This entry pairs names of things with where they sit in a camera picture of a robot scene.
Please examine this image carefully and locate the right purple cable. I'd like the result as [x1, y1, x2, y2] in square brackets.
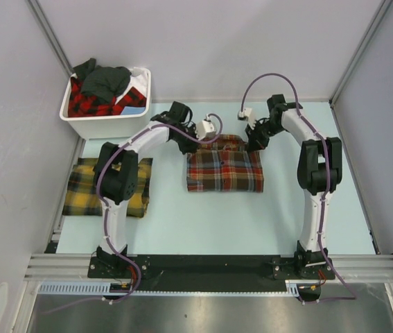
[239, 72, 356, 301]

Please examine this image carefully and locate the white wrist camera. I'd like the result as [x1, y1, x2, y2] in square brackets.
[195, 119, 216, 140]
[237, 108, 257, 130]

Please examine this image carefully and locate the aluminium frame rail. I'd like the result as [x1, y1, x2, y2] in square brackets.
[24, 254, 393, 283]

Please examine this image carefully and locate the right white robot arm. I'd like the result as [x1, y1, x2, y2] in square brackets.
[238, 94, 342, 279]

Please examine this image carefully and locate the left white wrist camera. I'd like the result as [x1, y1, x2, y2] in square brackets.
[195, 119, 216, 140]

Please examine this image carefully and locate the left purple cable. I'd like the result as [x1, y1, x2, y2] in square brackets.
[42, 112, 221, 315]

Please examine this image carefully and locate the white slotted cable duct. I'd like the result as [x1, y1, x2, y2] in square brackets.
[38, 281, 299, 297]

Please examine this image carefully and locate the folded yellow plaid shirt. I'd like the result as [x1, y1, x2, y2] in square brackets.
[62, 157, 153, 219]

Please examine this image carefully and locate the purple cable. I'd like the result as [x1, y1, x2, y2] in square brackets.
[42, 112, 221, 315]
[239, 72, 356, 301]

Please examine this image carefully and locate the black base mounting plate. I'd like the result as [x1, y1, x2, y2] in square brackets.
[87, 254, 335, 293]

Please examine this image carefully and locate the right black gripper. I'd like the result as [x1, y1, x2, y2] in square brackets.
[245, 119, 285, 153]

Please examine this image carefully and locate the red brown plaid shirt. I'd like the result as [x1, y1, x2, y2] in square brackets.
[186, 135, 264, 193]

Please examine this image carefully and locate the white plastic laundry bin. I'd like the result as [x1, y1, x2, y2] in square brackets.
[60, 67, 152, 140]

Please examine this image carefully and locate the white shirt in bin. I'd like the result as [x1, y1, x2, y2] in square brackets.
[117, 67, 150, 101]

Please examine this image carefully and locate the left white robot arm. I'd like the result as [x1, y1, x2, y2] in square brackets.
[94, 101, 198, 278]

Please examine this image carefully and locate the red black checked shirt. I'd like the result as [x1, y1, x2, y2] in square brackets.
[67, 77, 147, 118]

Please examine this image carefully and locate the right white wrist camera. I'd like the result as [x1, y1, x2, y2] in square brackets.
[237, 108, 257, 130]

